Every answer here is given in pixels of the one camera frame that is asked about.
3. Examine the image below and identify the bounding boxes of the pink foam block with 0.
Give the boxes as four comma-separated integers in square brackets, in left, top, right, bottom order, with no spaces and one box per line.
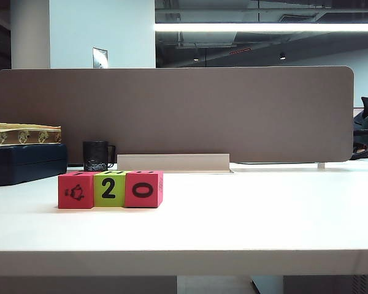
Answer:
[124,170,165,209]

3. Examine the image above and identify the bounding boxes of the green foam block with 2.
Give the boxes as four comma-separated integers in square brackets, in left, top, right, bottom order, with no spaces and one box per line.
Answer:
[93,170,128,209]

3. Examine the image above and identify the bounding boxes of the pink foam block with Y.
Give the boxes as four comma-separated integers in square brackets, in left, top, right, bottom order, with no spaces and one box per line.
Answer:
[58,171,96,210]

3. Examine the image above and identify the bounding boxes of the brown desk divider panel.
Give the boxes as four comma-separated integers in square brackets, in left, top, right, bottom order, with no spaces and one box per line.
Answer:
[0,66,355,164]

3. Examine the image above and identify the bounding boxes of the black mug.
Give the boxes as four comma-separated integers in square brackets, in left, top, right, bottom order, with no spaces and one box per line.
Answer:
[82,140,117,173]

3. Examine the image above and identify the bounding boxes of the white ceiling light strip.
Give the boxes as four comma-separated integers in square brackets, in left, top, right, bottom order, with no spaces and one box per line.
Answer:
[154,23,368,32]

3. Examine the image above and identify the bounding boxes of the dark blue case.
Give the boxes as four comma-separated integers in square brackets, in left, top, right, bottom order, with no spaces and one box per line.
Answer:
[0,143,69,187]

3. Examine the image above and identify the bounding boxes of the yellow patterned box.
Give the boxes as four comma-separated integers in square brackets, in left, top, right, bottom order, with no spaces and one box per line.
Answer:
[0,122,63,146]

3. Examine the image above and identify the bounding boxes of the black headphones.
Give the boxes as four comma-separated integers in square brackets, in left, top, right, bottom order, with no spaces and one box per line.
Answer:
[351,143,368,161]

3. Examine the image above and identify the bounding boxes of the dark perforated cabinet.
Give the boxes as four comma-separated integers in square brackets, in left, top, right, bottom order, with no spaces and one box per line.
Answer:
[283,274,368,294]

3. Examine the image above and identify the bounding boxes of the grey wall plate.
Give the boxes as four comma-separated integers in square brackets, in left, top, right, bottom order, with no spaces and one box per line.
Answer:
[92,47,109,69]

